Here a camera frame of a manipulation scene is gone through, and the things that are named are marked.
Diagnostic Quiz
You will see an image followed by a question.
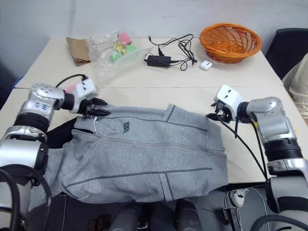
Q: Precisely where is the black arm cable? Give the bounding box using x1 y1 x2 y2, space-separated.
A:
55 74 89 88
216 113 271 183

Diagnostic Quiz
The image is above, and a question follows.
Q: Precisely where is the orange wicker basket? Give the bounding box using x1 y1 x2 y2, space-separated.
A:
199 23 262 64

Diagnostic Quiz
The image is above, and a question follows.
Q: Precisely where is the black chair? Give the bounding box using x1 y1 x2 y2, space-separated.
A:
265 27 308 80

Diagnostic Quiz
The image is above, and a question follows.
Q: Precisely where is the pink sponge in bag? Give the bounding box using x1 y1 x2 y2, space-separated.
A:
119 32 132 46

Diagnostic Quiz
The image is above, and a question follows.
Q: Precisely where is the black fabric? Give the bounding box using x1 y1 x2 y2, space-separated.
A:
46 117 78 150

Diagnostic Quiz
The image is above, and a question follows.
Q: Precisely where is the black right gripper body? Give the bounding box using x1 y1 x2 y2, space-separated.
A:
211 101 233 122

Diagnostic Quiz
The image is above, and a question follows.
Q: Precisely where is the zipper pull with white cord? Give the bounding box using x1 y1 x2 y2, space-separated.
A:
92 116 102 139

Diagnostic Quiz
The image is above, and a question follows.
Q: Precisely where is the clear plastic bag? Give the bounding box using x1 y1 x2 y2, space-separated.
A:
86 28 143 87

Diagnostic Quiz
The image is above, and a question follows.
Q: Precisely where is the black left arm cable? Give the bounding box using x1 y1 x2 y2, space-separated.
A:
55 74 89 88

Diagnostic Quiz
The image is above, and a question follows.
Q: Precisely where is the thick black hose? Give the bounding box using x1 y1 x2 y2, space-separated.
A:
249 215 308 231
0 167 53 231

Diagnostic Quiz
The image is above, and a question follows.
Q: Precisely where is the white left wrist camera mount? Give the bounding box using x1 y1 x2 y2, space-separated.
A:
69 77 98 114

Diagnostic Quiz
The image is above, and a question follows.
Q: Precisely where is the grey zip jacket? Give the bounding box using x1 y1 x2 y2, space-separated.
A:
28 103 229 214

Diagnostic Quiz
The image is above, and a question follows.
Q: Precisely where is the white earbud case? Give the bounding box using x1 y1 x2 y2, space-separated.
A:
199 60 213 71

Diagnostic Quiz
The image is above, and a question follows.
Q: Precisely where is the black power adapter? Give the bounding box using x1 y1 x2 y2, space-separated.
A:
144 55 172 68

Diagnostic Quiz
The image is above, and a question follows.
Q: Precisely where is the dark rounded shape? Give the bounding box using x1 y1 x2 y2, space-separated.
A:
175 198 202 231
108 204 143 231

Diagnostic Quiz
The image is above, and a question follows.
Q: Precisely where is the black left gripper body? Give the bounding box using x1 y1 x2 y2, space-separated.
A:
77 98 96 118

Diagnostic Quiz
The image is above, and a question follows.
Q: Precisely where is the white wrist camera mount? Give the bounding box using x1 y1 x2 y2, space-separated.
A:
69 77 98 114
213 84 243 121

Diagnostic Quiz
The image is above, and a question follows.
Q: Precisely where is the white sneaker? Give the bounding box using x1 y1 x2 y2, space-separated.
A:
228 188 249 208

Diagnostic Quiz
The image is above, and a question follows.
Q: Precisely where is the beige cloth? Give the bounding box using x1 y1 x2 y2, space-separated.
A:
282 53 308 116

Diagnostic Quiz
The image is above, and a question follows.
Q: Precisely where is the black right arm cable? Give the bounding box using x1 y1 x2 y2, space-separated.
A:
216 113 271 183

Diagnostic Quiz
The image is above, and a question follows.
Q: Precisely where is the black adapter cable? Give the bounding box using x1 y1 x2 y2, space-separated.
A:
148 34 199 72

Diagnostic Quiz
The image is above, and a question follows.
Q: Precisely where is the brown paper bag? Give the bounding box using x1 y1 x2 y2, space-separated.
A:
65 36 92 67

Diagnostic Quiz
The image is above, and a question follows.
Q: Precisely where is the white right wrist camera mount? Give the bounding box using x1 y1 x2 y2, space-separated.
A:
213 84 243 121

